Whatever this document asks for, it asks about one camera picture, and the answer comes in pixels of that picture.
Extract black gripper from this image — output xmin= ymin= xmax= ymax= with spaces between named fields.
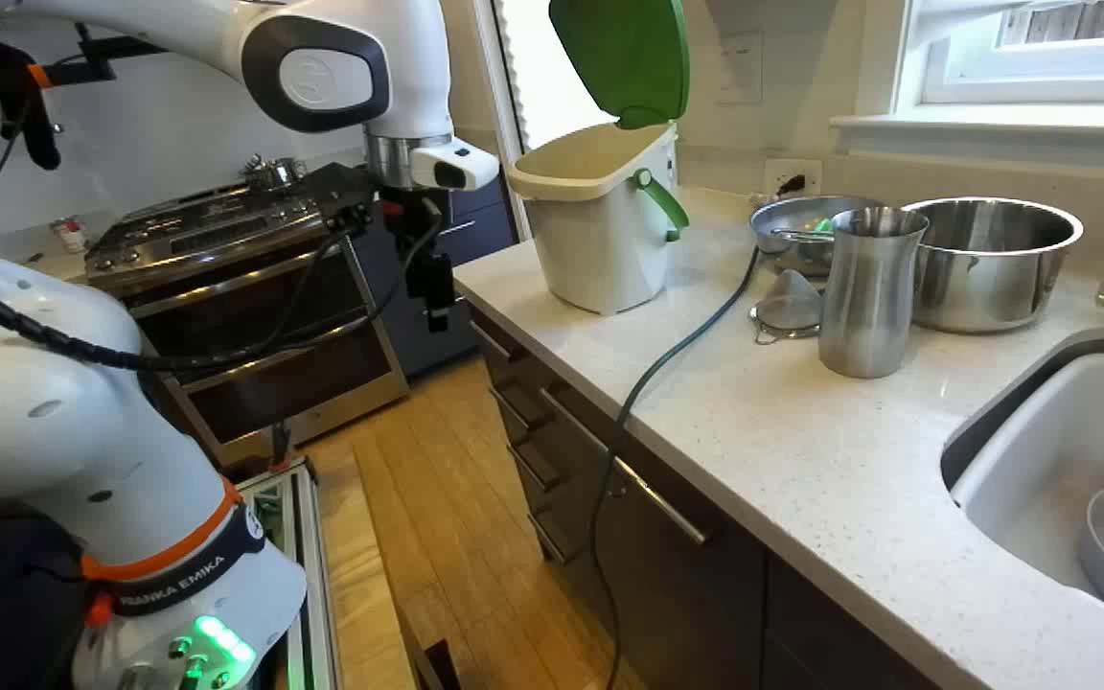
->
xmin=376 ymin=183 xmax=460 ymax=334

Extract green bin lid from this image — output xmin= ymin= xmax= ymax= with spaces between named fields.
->
xmin=545 ymin=0 xmax=694 ymax=133

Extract blue drawer cabinet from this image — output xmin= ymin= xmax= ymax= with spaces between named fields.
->
xmin=356 ymin=168 xmax=521 ymax=383

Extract stainless steel oven range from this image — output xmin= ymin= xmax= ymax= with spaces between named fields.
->
xmin=80 ymin=159 xmax=414 ymax=472

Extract steel kettle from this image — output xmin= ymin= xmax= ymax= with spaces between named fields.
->
xmin=243 ymin=153 xmax=307 ymax=196

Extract dark counter base cabinet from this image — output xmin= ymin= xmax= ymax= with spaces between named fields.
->
xmin=463 ymin=307 xmax=946 ymax=690

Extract steel cone funnel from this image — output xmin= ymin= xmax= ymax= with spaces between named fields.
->
xmin=747 ymin=265 xmax=830 ymax=349

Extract small white red bottle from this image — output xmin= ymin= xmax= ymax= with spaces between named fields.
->
xmin=46 ymin=216 xmax=91 ymax=262

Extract tall stainless steel cup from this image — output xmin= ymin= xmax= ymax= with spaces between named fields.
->
xmin=817 ymin=202 xmax=932 ymax=383

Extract wide stainless steel pot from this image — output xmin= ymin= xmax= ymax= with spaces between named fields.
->
xmin=896 ymin=192 xmax=1088 ymax=338

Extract white kitchen sink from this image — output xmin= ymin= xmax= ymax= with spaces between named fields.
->
xmin=938 ymin=321 xmax=1104 ymax=643

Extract white compost bin green handle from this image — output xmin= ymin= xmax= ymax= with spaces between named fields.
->
xmin=506 ymin=119 xmax=694 ymax=317

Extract green cable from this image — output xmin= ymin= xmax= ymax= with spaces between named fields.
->
xmin=584 ymin=242 xmax=768 ymax=690

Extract steel drawer handle bar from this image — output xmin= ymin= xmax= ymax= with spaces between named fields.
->
xmin=538 ymin=383 xmax=712 ymax=549

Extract metal robot stand frame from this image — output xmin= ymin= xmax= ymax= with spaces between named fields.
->
xmin=234 ymin=459 xmax=340 ymax=690

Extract white wall outlet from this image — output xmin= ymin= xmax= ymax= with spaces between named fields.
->
xmin=765 ymin=153 xmax=826 ymax=202

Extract black camera mount orange clips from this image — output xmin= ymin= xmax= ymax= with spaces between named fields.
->
xmin=0 ymin=18 xmax=165 ymax=173

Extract white window frame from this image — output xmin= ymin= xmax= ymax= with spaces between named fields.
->
xmin=830 ymin=0 xmax=1104 ymax=178

